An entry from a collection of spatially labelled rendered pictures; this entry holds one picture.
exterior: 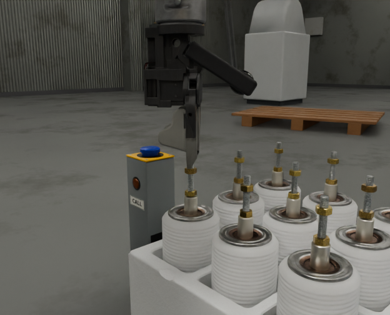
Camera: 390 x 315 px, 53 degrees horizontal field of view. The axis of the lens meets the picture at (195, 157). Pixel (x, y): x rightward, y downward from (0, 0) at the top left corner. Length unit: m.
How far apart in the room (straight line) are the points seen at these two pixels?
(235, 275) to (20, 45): 7.20
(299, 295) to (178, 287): 0.19
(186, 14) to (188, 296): 0.40
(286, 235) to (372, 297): 0.14
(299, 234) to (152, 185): 0.30
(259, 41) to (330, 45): 5.73
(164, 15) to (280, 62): 4.61
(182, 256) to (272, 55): 4.70
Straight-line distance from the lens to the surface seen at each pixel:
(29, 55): 7.64
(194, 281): 0.60
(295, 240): 0.63
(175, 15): 0.57
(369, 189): 0.58
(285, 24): 5.28
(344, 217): 0.73
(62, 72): 7.88
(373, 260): 0.57
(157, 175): 0.76
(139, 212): 0.79
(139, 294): 0.70
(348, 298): 0.49
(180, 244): 0.62
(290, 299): 0.49
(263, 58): 5.30
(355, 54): 10.65
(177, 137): 0.59
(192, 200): 0.63
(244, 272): 0.54
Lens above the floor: 0.49
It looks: 13 degrees down
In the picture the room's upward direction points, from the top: straight up
